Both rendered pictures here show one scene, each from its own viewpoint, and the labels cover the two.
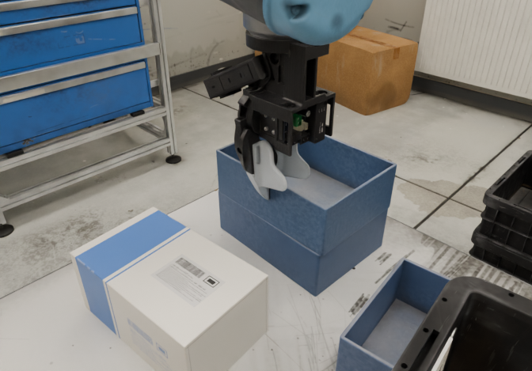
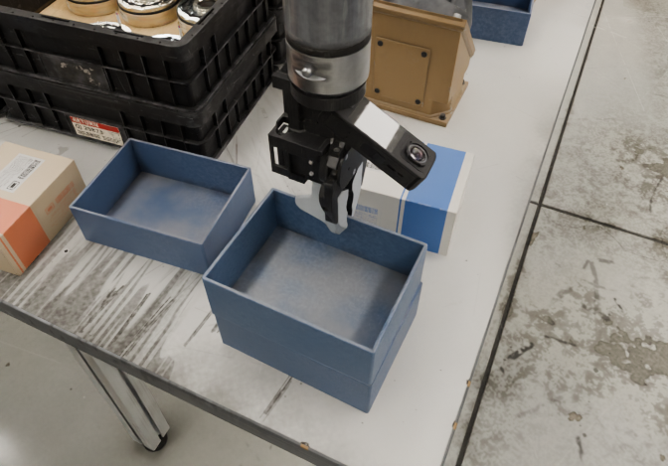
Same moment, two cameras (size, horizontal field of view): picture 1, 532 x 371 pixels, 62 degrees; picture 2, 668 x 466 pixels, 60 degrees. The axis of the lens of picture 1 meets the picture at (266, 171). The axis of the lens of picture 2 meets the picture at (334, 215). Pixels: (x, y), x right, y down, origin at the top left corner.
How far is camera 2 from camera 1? 0.93 m
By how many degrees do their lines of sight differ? 99
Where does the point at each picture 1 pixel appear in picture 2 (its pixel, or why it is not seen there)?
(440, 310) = (195, 31)
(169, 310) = not seen: hidden behind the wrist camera
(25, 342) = (476, 167)
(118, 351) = not seen: hidden behind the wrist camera
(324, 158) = (303, 338)
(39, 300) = (503, 192)
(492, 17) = not seen: outside the picture
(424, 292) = (183, 251)
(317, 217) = (280, 198)
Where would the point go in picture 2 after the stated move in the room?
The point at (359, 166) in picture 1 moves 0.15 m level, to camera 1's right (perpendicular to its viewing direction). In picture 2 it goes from (250, 307) to (104, 351)
